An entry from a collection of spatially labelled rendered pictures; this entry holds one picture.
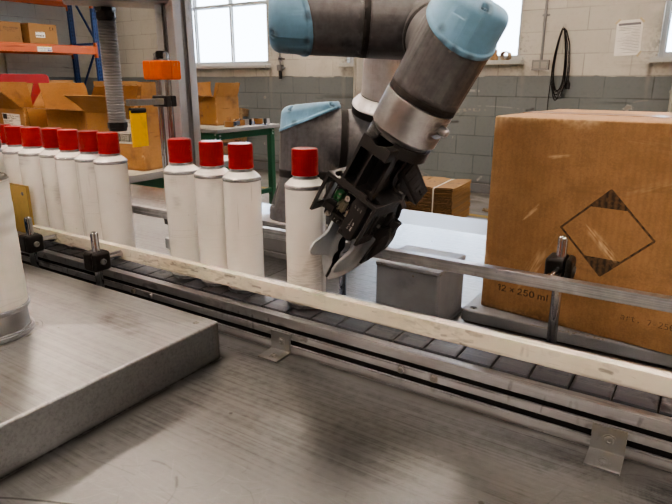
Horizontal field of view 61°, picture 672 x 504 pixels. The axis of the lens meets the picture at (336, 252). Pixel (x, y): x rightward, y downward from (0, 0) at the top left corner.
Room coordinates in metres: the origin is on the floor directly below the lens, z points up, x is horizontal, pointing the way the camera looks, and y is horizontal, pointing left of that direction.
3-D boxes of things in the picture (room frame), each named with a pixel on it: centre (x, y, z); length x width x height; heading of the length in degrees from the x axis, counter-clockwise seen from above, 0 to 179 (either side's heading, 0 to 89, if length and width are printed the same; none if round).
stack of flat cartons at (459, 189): (4.95, -0.80, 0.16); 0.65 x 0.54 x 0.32; 61
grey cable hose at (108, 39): (1.07, 0.40, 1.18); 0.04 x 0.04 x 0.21
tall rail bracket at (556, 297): (0.62, -0.25, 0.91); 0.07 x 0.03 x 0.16; 147
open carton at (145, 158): (2.72, 0.92, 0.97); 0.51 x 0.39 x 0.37; 152
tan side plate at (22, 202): (1.03, 0.59, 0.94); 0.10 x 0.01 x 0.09; 57
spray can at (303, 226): (0.71, 0.04, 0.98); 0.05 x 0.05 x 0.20
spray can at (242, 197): (0.77, 0.13, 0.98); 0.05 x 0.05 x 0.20
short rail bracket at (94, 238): (0.82, 0.36, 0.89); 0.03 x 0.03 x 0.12; 57
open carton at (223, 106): (5.28, 1.11, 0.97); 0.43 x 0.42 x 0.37; 143
